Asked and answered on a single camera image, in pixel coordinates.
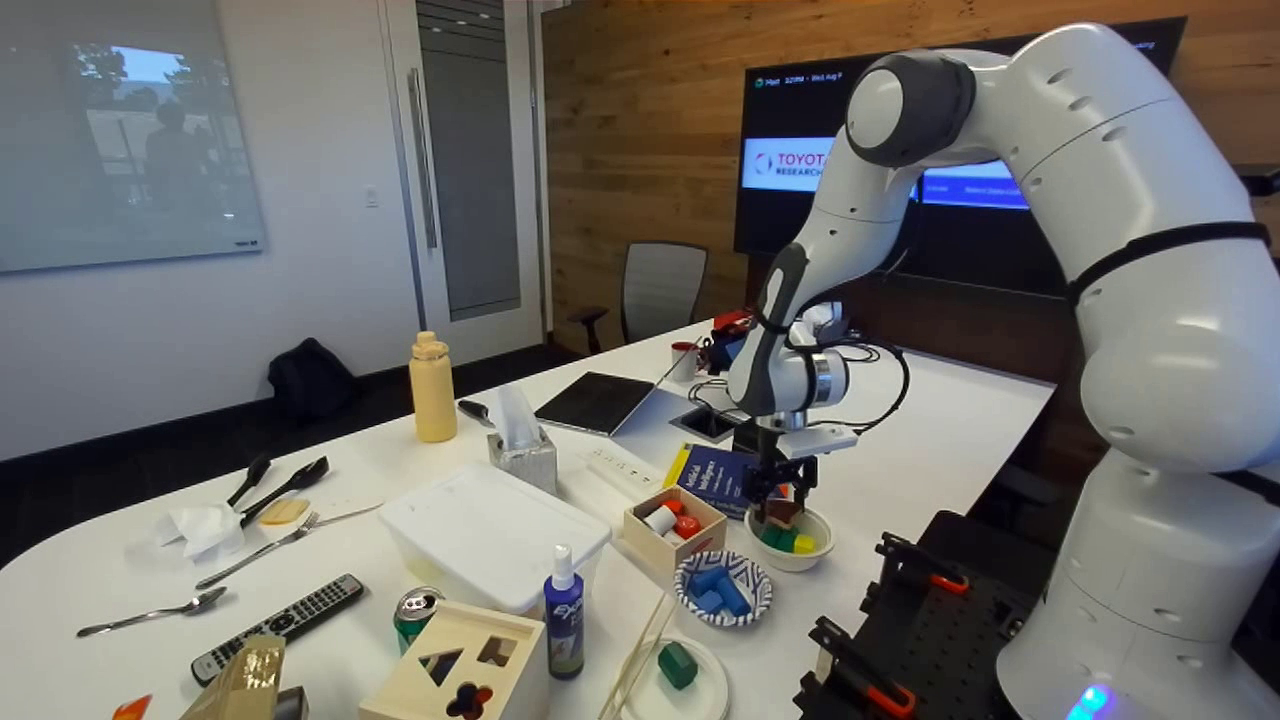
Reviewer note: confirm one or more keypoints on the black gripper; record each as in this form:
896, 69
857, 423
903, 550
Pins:
765, 454

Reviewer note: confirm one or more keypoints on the brown toy steak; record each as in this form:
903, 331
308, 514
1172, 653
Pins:
784, 504

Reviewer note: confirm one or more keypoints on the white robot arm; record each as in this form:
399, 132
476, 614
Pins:
1160, 266

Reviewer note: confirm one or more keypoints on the green toy block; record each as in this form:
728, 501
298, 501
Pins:
774, 539

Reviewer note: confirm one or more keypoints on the yellow toy block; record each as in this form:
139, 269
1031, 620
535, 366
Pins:
805, 541

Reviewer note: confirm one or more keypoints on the white bowl with blue items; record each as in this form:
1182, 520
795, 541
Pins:
690, 601

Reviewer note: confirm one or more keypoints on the wooden toy box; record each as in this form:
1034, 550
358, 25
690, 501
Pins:
653, 550

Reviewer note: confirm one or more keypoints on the green toy piece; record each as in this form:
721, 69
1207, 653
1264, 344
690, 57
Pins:
676, 661

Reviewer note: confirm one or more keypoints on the white plate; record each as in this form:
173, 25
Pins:
711, 698

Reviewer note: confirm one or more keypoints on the blue book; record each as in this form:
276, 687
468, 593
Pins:
713, 476

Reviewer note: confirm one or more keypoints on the blue cylinder block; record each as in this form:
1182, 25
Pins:
711, 584
739, 599

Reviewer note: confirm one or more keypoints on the black box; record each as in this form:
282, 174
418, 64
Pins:
702, 423

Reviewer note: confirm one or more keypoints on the black orange clamp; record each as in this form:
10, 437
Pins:
863, 665
921, 564

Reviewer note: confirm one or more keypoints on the white power strip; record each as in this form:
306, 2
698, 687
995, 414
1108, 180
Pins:
620, 473

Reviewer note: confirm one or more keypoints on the red object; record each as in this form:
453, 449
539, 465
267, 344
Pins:
728, 322

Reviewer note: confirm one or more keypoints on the black laptop tablet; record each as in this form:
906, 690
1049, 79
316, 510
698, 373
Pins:
601, 397

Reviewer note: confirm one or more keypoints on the black perforated mounting board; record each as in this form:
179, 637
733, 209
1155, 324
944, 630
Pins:
962, 641

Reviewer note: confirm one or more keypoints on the office chair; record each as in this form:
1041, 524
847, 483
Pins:
663, 287

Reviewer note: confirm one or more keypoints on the blue spray bottle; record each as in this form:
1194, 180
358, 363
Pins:
564, 624

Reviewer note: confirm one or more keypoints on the grey tissue box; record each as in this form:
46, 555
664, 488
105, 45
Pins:
526, 462

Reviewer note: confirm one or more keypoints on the white plastic bin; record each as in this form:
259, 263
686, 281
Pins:
494, 533

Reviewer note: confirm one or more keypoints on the black marker pen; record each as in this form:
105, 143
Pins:
476, 414

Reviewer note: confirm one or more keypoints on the tan bottle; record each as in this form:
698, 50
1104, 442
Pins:
435, 394

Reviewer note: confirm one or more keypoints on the green soda can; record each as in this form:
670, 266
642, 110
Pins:
413, 618

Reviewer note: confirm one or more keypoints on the wooden shape sorter box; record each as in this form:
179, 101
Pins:
403, 683

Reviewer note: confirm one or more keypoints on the white door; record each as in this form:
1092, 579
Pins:
466, 163

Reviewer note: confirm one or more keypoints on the black backpack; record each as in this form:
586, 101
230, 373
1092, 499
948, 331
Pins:
313, 383

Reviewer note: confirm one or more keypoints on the wooden spatula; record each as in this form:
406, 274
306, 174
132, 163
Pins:
282, 510

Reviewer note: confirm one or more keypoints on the black remote control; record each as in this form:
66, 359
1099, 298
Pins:
285, 620

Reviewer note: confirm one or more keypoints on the black spoon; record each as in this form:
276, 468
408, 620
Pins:
253, 468

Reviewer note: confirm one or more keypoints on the long silver utensil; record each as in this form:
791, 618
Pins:
253, 556

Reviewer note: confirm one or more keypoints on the brass wooden object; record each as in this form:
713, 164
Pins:
245, 683

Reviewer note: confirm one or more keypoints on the white napkin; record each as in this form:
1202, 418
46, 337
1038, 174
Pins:
201, 524

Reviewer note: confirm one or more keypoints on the silver fork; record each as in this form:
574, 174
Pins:
201, 601

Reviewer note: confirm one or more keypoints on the orange piece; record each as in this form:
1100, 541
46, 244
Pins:
132, 708

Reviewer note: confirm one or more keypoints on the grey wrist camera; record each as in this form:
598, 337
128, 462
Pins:
817, 442

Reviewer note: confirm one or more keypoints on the wall tv monitor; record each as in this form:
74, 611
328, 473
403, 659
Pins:
784, 101

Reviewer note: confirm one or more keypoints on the wall whiteboard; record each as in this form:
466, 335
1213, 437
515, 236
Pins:
132, 132

